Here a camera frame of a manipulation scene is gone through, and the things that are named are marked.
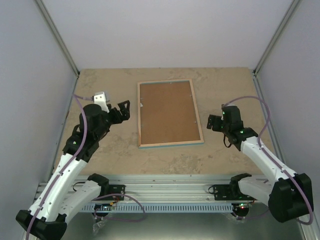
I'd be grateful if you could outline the teal picture frame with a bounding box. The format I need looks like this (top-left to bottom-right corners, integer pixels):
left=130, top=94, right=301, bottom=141
left=137, top=78, right=204, bottom=149

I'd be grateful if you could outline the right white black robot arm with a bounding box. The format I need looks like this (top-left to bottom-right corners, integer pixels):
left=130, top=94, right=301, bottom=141
left=206, top=106, right=314, bottom=223

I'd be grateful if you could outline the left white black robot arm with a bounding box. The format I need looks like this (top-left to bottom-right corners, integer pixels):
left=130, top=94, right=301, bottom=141
left=15, top=100, right=130, bottom=240

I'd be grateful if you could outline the right controller board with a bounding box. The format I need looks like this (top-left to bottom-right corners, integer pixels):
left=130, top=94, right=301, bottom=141
left=234, top=201, right=253, bottom=209

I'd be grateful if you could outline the controller board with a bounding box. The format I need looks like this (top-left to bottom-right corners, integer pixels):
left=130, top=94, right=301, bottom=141
left=234, top=201, right=253, bottom=209
left=93, top=202, right=117, bottom=212

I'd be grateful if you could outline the left controller board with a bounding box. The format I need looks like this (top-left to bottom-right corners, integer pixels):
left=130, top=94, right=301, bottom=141
left=93, top=202, right=117, bottom=212

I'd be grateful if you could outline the clear plastic bag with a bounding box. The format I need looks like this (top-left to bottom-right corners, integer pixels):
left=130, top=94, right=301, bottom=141
left=92, top=219, right=107, bottom=236

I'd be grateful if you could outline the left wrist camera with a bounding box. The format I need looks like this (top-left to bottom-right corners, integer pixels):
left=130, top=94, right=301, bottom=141
left=93, top=91, right=110, bottom=113

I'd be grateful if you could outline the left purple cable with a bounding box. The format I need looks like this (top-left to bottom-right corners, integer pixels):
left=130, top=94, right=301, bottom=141
left=23, top=94, right=147, bottom=240

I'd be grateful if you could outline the purple cable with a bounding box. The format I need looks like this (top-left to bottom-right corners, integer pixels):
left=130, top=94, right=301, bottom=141
left=23, top=94, right=147, bottom=240
left=221, top=96, right=315, bottom=226

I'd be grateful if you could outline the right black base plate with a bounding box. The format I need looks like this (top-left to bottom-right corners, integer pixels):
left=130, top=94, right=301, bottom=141
left=208, top=184, right=254, bottom=201

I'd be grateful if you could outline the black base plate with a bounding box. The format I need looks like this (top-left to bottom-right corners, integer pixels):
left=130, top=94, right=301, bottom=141
left=208, top=184, right=254, bottom=201
left=93, top=184, right=126, bottom=202

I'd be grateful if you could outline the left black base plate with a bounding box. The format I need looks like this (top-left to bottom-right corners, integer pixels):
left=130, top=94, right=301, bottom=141
left=93, top=184, right=126, bottom=202

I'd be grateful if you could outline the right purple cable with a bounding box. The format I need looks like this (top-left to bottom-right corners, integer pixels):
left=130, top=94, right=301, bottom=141
left=221, top=96, right=315, bottom=226

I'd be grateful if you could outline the aluminium rail base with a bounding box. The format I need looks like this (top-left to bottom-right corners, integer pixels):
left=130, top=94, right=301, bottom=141
left=34, top=174, right=312, bottom=204

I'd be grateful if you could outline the grey slotted cable duct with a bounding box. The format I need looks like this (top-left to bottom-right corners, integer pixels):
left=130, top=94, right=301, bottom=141
left=78, top=202, right=234, bottom=213

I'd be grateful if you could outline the left aluminium corner post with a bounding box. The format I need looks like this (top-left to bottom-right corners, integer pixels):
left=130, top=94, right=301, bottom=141
left=34, top=0, right=81, bottom=77

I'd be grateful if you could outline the aluminium corner post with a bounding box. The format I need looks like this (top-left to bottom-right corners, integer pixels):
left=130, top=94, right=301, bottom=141
left=34, top=0, right=81, bottom=77
left=252, top=0, right=302, bottom=77

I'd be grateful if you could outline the right aluminium corner post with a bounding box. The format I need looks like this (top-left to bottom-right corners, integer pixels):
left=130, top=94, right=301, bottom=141
left=252, top=0, right=302, bottom=77

